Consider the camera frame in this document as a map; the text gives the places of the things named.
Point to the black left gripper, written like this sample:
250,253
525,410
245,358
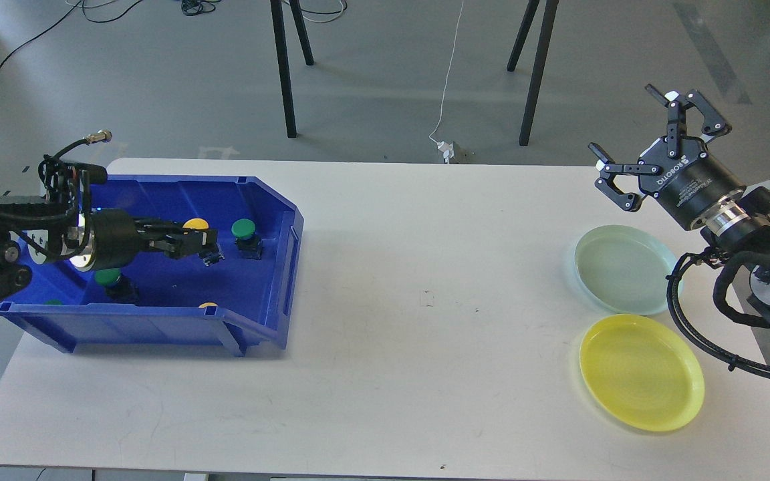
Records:
115,239

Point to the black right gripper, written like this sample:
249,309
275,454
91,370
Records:
689,184

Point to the yellow push button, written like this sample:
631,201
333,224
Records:
201,240

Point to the green push button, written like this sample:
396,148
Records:
248,243
117,286

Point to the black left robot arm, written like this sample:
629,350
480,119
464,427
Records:
64,224

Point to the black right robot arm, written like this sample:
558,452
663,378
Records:
737,232

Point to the light green plate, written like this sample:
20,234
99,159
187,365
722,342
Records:
623,269

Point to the yellow plate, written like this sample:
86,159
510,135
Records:
641,373

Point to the blue plastic bin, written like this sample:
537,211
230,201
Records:
253,296

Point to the black tripod legs right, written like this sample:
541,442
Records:
539,63

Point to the black tripod legs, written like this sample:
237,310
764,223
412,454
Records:
282,56
539,63

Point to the white power plug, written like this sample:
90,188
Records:
453,153

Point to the black tripod legs left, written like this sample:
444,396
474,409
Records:
282,56

